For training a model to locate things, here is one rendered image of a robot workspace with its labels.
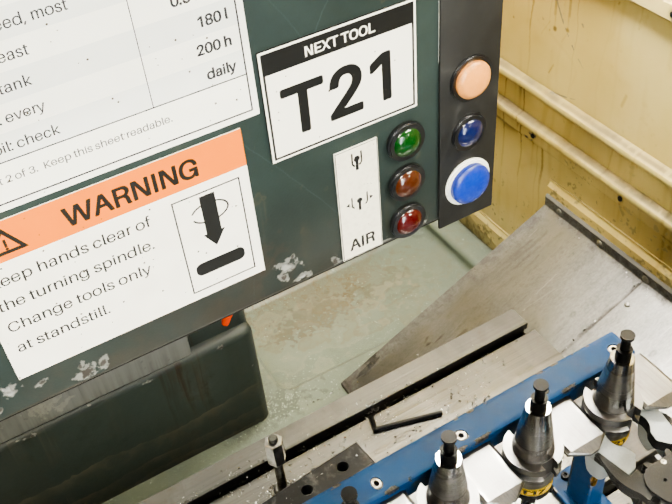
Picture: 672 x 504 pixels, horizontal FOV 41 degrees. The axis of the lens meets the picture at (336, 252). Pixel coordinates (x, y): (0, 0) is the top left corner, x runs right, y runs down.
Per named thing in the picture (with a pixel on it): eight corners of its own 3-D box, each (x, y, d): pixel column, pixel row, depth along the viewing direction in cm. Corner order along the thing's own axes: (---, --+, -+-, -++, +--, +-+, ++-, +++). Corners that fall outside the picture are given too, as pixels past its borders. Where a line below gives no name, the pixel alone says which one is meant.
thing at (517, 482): (532, 492, 92) (533, 488, 91) (491, 517, 90) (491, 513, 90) (490, 445, 96) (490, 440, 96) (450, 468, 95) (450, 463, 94)
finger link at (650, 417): (608, 416, 106) (648, 481, 99) (617, 385, 102) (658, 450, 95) (632, 410, 106) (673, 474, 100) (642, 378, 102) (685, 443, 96)
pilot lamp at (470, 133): (485, 142, 58) (487, 114, 57) (458, 154, 57) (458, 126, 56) (479, 138, 58) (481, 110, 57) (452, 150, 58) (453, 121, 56)
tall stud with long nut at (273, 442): (296, 492, 129) (286, 439, 121) (279, 502, 128) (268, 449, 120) (287, 479, 131) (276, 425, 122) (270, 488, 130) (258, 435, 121)
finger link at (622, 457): (550, 458, 102) (622, 507, 97) (556, 428, 98) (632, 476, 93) (565, 441, 104) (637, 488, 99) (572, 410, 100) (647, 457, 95)
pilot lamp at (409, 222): (425, 229, 60) (424, 204, 58) (397, 242, 59) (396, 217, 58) (420, 225, 60) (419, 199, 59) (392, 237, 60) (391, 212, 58)
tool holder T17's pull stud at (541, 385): (539, 397, 90) (542, 375, 88) (550, 408, 89) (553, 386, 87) (526, 404, 90) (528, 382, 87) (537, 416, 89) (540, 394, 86)
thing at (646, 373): (687, 397, 99) (689, 392, 99) (652, 419, 97) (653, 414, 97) (641, 357, 104) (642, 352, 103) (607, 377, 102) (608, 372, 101)
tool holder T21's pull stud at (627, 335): (620, 348, 94) (625, 326, 92) (634, 357, 93) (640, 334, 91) (610, 357, 93) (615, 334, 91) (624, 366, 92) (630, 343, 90)
